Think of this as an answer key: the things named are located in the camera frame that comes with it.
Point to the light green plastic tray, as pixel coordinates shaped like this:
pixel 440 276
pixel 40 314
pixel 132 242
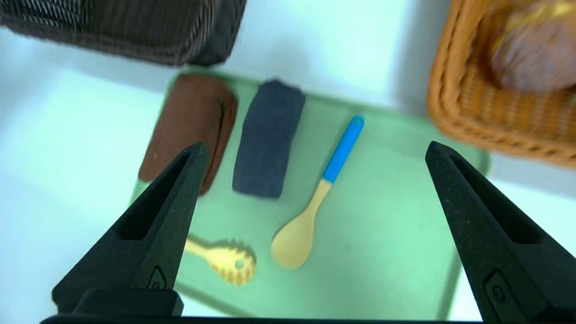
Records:
pixel 382 225

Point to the toy cream puff bread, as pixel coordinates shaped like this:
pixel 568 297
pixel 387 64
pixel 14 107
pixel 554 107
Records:
pixel 535 58

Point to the dark grey towel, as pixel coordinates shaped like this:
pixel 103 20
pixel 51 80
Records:
pixel 265 144

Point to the dark brown wicker basket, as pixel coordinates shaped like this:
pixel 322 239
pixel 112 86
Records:
pixel 135 27

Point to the orange wicker basket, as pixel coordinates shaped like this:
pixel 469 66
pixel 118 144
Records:
pixel 472 121

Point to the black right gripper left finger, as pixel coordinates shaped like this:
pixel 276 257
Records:
pixel 144 261

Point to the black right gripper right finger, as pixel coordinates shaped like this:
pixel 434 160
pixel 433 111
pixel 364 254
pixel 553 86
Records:
pixel 504 270

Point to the brown towel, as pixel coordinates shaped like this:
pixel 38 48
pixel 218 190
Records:
pixel 189 117

